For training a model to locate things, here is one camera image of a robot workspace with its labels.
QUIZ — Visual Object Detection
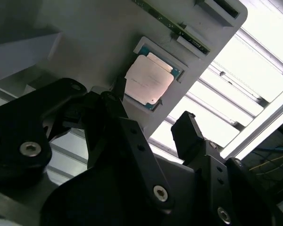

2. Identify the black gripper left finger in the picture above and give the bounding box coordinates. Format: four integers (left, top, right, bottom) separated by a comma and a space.
0, 74, 176, 211

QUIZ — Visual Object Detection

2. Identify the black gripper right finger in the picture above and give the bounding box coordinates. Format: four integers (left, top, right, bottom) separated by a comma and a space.
171, 110, 283, 226

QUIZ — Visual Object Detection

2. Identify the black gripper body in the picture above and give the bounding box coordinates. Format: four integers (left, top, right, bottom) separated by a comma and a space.
39, 94, 211, 226

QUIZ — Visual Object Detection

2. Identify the silver-topped CPU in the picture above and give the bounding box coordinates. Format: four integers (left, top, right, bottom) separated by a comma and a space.
124, 46, 183, 111

